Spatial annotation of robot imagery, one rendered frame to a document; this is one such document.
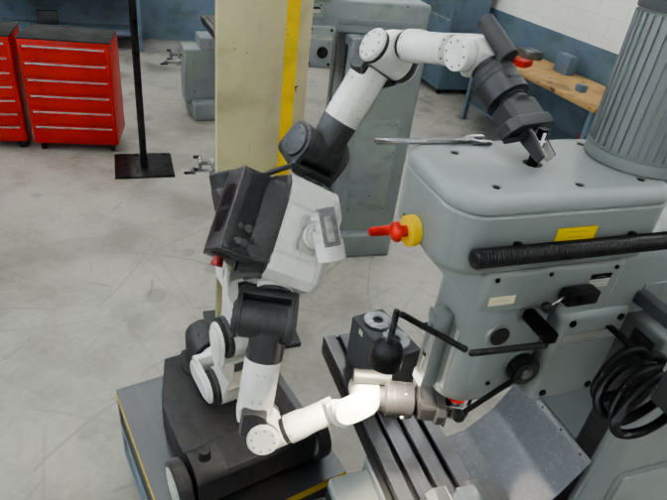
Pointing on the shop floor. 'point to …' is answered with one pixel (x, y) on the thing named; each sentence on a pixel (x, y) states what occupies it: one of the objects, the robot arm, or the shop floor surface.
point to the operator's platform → (302, 485)
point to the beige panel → (258, 86)
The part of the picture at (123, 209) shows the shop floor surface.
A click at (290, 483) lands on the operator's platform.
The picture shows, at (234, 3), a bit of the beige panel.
